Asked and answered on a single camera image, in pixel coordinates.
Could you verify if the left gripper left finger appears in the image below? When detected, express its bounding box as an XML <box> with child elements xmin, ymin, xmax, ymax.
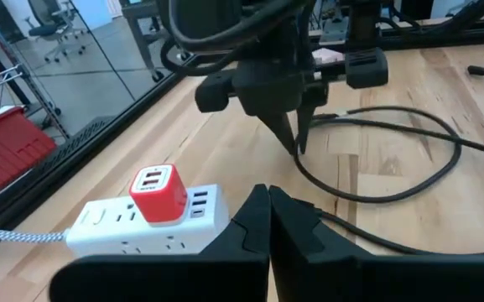
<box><xmin>48</xmin><ymin>183</ymin><xmax>272</xmax><ymax>302</ymax></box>

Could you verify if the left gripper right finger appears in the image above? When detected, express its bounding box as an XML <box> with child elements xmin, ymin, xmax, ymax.
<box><xmin>268</xmin><ymin>185</ymin><xmax>484</xmax><ymax>302</ymax></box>

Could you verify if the wooden workbench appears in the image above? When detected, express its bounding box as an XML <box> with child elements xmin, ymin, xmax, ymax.
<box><xmin>120</xmin><ymin>0</ymin><xmax>171</xmax><ymax>84</ymax></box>

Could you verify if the black aluminium table frame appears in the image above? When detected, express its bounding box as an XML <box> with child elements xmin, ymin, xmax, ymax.
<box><xmin>0</xmin><ymin>0</ymin><xmax>484</xmax><ymax>263</ymax></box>

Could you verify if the long black USB cable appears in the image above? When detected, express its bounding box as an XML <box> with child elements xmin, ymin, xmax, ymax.
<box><xmin>294</xmin><ymin>105</ymin><xmax>484</xmax><ymax>257</ymax></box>

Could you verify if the grey office chair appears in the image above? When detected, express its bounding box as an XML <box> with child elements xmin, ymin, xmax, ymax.
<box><xmin>25</xmin><ymin>0</ymin><xmax>88</xmax><ymax>64</ymax></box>

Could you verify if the red USB charger cube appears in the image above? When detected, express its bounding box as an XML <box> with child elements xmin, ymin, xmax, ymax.
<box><xmin>128</xmin><ymin>163</ymin><xmax>189</xmax><ymax>227</ymax></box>

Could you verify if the white power strip with USB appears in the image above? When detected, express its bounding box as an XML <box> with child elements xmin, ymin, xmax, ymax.
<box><xmin>0</xmin><ymin>183</ymin><xmax>231</xmax><ymax>258</ymax></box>

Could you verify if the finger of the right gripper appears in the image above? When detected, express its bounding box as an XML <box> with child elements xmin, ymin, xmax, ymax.
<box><xmin>258</xmin><ymin>112</ymin><xmax>297</xmax><ymax>155</ymax></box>
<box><xmin>296</xmin><ymin>104</ymin><xmax>316</xmax><ymax>155</ymax></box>

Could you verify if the red plastic bin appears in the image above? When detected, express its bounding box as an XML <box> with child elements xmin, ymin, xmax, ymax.
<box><xmin>0</xmin><ymin>107</ymin><xmax>58</xmax><ymax>207</ymax></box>

